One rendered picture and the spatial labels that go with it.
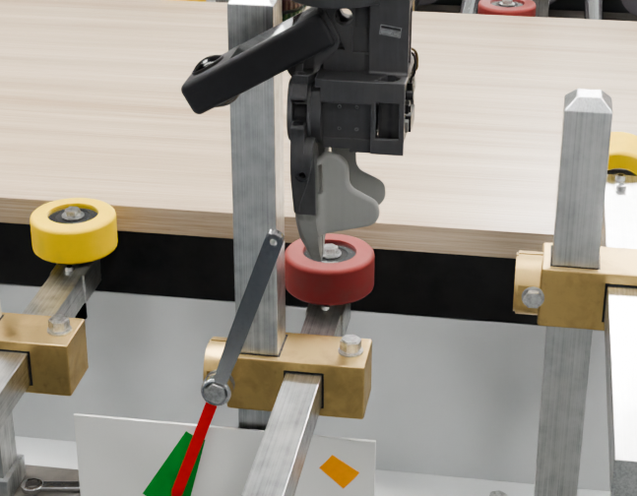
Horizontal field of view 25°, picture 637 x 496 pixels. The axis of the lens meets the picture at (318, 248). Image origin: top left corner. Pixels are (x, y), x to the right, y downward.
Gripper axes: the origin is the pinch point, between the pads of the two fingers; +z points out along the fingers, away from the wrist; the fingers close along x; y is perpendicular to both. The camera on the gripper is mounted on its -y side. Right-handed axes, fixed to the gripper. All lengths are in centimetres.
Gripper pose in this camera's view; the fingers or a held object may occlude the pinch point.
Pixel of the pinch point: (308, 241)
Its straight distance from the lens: 105.5
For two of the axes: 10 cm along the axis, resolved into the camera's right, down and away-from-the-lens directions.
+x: 1.6, -4.2, 8.9
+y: 9.9, 0.7, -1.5
